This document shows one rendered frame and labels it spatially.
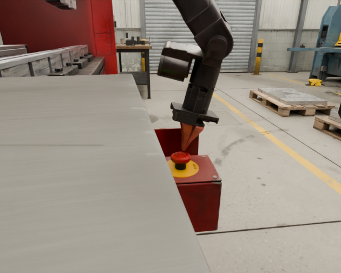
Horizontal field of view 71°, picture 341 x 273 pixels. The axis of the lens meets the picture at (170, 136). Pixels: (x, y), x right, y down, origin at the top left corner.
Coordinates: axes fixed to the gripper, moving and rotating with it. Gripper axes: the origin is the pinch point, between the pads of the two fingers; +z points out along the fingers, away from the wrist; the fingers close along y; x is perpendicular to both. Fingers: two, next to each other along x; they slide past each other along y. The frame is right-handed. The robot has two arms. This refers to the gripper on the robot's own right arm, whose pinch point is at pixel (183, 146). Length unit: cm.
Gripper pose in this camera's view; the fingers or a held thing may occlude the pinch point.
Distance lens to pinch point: 56.2
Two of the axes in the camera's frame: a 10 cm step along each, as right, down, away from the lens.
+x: 1.1, 3.6, -9.3
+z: -2.4, 9.1, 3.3
